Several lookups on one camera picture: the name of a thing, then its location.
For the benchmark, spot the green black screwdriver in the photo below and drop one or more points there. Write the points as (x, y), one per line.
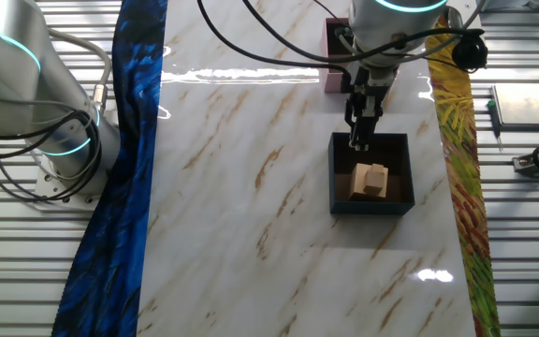
(494, 121)

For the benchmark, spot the yellow green painted cloth strip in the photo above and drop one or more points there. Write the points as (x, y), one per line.
(466, 187)

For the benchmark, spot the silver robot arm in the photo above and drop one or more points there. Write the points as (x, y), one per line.
(17, 70)

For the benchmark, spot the pink open box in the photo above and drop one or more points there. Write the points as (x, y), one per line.
(330, 84)

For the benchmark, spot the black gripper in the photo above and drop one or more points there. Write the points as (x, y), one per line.
(370, 91)

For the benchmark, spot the blue painted cloth strip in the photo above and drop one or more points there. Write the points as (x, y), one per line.
(120, 187)

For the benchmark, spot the silver metal plate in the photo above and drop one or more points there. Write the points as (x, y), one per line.
(522, 105)

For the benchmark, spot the dark blue open box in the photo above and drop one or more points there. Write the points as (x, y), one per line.
(368, 208)

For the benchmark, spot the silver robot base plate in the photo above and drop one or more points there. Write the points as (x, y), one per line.
(45, 187)

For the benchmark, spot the white marble pattern board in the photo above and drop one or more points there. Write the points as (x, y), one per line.
(251, 234)

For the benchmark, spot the large wooden block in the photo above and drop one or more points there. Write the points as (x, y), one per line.
(356, 185)

